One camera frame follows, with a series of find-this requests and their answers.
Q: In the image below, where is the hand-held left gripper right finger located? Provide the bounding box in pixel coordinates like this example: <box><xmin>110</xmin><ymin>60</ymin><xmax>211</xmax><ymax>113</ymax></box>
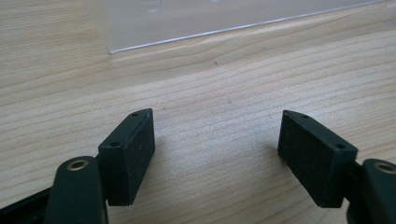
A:
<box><xmin>276</xmin><ymin>109</ymin><xmax>396</xmax><ymax>224</ymax></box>

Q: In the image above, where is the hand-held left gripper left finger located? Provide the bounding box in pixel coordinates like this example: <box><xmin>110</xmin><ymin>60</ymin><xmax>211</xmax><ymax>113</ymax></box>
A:
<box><xmin>43</xmin><ymin>107</ymin><xmax>156</xmax><ymax>224</ymax></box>

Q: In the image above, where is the clear plastic box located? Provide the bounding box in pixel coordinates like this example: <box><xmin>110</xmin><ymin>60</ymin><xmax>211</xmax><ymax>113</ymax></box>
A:
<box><xmin>83</xmin><ymin>0</ymin><xmax>389</xmax><ymax>54</ymax></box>

